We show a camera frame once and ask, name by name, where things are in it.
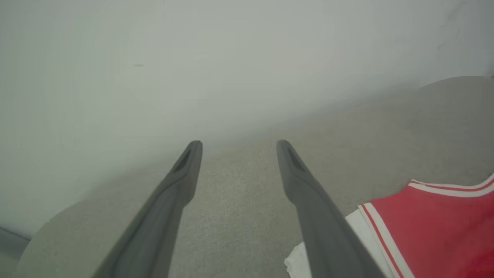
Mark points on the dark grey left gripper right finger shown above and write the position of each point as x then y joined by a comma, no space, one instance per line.
328,235

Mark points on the red and white shirt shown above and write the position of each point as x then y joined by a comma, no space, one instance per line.
432,231

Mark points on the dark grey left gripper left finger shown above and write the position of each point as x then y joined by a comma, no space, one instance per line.
154,231

